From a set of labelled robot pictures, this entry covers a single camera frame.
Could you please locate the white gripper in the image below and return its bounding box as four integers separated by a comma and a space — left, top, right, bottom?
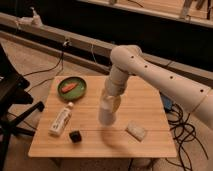
101, 66, 129, 113

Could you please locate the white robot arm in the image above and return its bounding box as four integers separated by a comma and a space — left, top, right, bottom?
99, 45, 213, 130

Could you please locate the black eraser cube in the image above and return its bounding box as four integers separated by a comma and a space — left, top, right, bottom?
69, 130, 82, 143

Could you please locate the green plate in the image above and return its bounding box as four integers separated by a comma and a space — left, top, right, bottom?
57, 76, 87, 101

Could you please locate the blue box under table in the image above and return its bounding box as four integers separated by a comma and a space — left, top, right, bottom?
160, 94, 173, 111

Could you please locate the orange carrot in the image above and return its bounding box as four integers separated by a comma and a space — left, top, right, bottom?
61, 83, 78, 93

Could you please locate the wooden table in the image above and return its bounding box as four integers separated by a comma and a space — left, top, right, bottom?
28, 76, 177, 158

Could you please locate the white tube with cap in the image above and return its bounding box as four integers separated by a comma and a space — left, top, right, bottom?
49, 102, 74, 136

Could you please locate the black office chair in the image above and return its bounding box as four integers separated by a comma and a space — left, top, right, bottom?
0, 44, 44, 171

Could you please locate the black cable left floor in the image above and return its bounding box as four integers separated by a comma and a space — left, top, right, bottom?
22, 41, 72, 94

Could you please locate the black floor cables right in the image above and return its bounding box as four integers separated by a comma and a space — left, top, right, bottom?
164, 103, 208, 171

